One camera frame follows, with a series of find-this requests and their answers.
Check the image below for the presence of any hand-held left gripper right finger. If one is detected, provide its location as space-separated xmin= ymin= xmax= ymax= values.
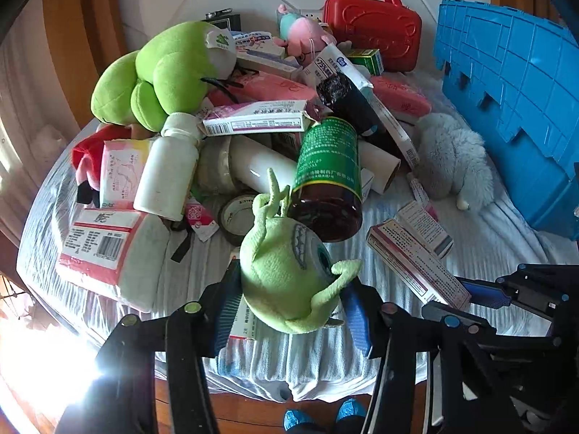
xmin=341 ymin=279 xmax=512 ymax=434

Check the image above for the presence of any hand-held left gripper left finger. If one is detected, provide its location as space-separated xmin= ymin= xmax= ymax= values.
xmin=56 ymin=260 xmax=245 ymax=434

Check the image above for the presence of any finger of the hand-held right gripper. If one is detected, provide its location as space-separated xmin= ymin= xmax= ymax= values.
xmin=455 ymin=275 xmax=571 ymax=314
xmin=420 ymin=301 xmax=555 ymax=339

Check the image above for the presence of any long white red medicine box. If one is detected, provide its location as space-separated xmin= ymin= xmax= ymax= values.
xmin=365 ymin=219 xmax=472 ymax=311

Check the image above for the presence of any green one-eyed monster plush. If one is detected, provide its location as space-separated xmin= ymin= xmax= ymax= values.
xmin=239 ymin=167 xmax=363 ymax=335

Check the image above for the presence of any grey fluffy plush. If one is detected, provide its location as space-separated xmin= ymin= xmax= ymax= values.
xmin=414 ymin=112 xmax=495 ymax=211

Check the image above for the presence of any blue plastic crate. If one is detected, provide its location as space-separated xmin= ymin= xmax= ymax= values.
xmin=433 ymin=0 xmax=579 ymax=241

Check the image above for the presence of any cloth covered desktop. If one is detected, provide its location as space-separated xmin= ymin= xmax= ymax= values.
xmin=16 ymin=70 xmax=579 ymax=404

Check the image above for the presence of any white box with red edge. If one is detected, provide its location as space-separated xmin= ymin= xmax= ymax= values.
xmin=227 ymin=305 xmax=259 ymax=342

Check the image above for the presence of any small white pink medicine box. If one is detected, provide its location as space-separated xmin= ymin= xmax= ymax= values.
xmin=397 ymin=200 xmax=455 ymax=259

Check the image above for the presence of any blue shoe cover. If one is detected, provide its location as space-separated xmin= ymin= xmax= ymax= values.
xmin=335 ymin=398 xmax=368 ymax=434
xmin=283 ymin=409 xmax=317 ymax=434

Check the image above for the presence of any dark tape roll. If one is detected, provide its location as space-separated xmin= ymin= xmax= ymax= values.
xmin=218 ymin=193 xmax=259 ymax=247

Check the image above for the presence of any red white sachet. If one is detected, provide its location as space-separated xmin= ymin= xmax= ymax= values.
xmin=185 ymin=198 xmax=219 ymax=242

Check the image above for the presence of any white pink tissue pack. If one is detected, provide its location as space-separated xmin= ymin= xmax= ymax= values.
xmin=56 ymin=208 xmax=172 ymax=314

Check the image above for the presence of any white plastic bottle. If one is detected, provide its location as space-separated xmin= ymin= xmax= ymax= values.
xmin=134 ymin=112 xmax=203 ymax=222

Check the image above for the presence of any white paper tube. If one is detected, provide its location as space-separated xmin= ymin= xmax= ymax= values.
xmin=228 ymin=136 xmax=402 ymax=196

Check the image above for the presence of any brown bottle with green label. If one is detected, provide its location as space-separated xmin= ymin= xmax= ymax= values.
xmin=287 ymin=116 xmax=364 ymax=243

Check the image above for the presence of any pink wet wipes pack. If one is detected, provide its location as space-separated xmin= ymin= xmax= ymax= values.
xmin=98 ymin=139 xmax=157 ymax=211

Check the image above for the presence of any narrow white box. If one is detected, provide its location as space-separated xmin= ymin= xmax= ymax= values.
xmin=362 ymin=85 xmax=420 ymax=171

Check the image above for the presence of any white purple medicine box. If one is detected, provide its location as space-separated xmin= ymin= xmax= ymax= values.
xmin=198 ymin=100 xmax=320 ymax=137

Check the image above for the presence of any red plush toy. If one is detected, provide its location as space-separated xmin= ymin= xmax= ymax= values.
xmin=71 ymin=125 xmax=133 ymax=205

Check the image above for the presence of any pink soft pack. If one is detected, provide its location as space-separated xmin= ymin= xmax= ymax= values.
xmin=372 ymin=75 xmax=433 ymax=122

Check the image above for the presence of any black cylinder roll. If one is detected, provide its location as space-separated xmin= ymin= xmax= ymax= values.
xmin=317 ymin=73 xmax=386 ymax=137

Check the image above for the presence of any pink zip pouch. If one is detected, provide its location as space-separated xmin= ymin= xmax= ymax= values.
xmin=209 ymin=71 xmax=318 ymax=106

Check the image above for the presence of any green frog plush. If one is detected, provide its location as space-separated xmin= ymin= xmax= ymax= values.
xmin=90 ymin=20 xmax=238 ymax=135

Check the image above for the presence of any white blue tube box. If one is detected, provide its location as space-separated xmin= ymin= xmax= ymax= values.
xmin=301 ymin=42 xmax=372 ymax=97

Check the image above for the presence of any small green box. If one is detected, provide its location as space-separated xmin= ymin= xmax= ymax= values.
xmin=346 ymin=48 xmax=385 ymax=77

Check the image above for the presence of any white blue red medicine box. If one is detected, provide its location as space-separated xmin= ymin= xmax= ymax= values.
xmin=232 ymin=31 xmax=300 ymax=74

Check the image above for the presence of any pink pig plush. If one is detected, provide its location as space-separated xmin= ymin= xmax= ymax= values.
xmin=276 ymin=3 xmax=336 ymax=68

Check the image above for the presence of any black gift box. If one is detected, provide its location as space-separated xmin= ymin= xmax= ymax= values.
xmin=205 ymin=8 xmax=243 ymax=33

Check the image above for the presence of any red toy suitcase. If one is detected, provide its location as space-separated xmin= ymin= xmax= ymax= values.
xmin=322 ymin=0 xmax=423 ymax=73

